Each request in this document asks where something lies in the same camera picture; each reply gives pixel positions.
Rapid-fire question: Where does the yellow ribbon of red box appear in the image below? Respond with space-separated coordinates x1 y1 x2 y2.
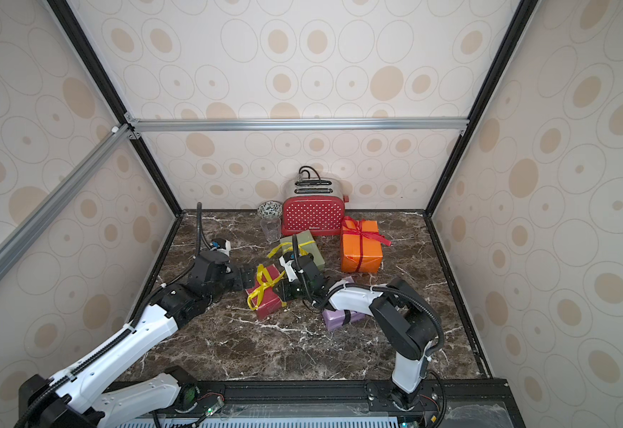
245 264 287 312

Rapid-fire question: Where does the red gift box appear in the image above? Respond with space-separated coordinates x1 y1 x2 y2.
244 264 287 321

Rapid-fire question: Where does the yellow ribbon of green box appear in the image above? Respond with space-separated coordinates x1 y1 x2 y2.
267 240 316 259

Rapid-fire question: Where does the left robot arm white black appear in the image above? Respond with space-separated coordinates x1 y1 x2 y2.
16 250 262 427

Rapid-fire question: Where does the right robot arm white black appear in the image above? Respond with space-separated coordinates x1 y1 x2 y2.
273 253 445 407

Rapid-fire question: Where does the green gift box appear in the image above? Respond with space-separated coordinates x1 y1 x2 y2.
279 230 326 271

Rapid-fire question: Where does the purple gift box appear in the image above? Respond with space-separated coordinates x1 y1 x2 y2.
322 276 366 332

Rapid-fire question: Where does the black printed ribbon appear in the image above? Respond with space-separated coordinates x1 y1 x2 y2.
342 310 353 326

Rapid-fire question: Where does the orange gift box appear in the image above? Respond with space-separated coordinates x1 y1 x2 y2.
340 218 385 274

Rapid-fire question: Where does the red ribbon bow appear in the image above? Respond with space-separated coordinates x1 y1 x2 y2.
341 215 393 271

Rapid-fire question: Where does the clear plastic cup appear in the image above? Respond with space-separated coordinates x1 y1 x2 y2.
260 215 281 244

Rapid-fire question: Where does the patterned ceramic bowl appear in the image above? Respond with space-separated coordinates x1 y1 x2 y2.
257 201 283 219

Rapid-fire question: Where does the red polka dot toaster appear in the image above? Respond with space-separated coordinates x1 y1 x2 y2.
281 178 348 236

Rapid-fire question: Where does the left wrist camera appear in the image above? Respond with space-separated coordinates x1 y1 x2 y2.
209 238 231 257

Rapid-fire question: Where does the horizontal aluminium frame bar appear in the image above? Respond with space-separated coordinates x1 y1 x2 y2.
131 117 470 132

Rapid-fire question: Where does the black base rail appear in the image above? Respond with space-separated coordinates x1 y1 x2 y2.
112 377 511 414

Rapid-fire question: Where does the left aluminium frame bar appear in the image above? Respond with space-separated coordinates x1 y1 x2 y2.
0 124 131 281

